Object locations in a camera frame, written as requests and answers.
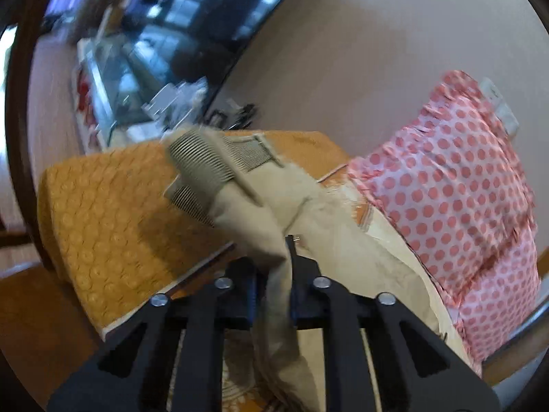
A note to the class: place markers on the black television screen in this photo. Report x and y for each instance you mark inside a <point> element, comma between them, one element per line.
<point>223,21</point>

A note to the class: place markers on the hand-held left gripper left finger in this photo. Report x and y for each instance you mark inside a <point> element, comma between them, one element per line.
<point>246,296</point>

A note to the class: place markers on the dark wooden door frame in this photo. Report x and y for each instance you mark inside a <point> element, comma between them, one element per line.
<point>19,137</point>

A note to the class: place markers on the beige pants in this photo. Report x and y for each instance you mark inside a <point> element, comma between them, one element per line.
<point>326,261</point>

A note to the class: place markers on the glass cabinet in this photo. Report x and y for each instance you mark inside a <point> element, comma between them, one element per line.
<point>116,90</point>

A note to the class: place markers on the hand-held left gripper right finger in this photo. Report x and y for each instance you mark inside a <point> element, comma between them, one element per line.
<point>300,296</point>

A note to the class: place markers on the white wall socket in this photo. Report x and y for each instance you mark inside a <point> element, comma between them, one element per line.
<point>499,105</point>

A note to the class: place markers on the pink polka dot pillow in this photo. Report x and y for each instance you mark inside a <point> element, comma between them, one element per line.
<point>454,210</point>

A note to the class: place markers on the orange patterned bed cover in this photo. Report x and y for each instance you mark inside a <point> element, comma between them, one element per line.
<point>128,223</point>

